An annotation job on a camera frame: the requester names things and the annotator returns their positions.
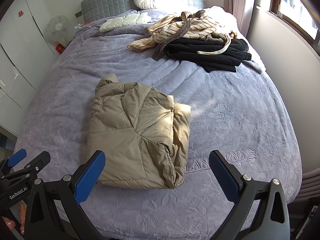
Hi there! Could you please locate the white floral standing fan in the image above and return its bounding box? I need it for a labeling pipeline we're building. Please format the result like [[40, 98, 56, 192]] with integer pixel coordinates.
[[44, 15, 69, 47]]

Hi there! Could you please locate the bed with lavender cover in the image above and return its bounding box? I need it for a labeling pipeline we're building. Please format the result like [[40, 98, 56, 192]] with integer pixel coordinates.
[[12, 9, 303, 240]]

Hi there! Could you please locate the black folded garment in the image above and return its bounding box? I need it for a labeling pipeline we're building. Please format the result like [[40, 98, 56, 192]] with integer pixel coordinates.
[[163, 38, 252, 73]]

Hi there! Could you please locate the white quilted garment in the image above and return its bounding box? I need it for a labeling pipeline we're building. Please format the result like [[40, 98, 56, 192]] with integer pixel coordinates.
[[99, 12, 150, 32]]

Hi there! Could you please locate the grey padded headboard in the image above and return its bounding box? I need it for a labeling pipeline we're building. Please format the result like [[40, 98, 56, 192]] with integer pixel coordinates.
[[80, 0, 207, 23]]

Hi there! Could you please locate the pale pink curtain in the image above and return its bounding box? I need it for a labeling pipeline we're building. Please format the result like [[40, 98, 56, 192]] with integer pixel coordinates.
[[230, 0, 258, 39]]

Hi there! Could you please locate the white wardrobe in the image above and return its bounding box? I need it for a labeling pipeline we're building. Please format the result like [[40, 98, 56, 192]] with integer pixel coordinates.
[[0, 0, 83, 135]]

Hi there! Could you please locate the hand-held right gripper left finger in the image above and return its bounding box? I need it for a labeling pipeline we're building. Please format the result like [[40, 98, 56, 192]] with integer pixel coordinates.
[[24, 150, 107, 240]]

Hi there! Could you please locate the white fluffy duvet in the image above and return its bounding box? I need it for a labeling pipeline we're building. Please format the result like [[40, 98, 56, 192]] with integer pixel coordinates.
[[207, 5, 265, 74]]

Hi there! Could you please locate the grey slatted chair back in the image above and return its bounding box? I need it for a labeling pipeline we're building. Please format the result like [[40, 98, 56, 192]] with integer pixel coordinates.
[[287, 170, 320, 203]]

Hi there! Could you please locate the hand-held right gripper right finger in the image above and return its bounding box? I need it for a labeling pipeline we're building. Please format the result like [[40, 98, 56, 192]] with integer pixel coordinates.
[[209, 150, 290, 240]]

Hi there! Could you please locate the cream striped robe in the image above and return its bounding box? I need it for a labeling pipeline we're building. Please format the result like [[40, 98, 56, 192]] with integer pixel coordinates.
[[127, 9, 238, 60]]

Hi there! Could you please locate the dark printed book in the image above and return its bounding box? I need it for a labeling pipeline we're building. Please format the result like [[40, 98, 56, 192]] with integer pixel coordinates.
[[295, 205, 320, 240]]

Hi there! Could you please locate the beige puffer jacket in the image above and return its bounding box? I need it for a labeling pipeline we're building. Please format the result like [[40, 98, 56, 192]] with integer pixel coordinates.
[[86, 73, 192, 189]]

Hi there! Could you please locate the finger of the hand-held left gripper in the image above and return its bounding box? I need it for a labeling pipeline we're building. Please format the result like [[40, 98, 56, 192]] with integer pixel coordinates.
[[0, 151, 51, 180], [0, 149, 27, 168]]

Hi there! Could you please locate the wooden framed window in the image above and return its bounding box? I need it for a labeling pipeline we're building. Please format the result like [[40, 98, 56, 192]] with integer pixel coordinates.
[[269, 0, 320, 47]]

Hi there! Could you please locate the person's left hand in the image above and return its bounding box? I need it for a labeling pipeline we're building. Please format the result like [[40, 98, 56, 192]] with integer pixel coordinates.
[[0, 200, 27, 233]]

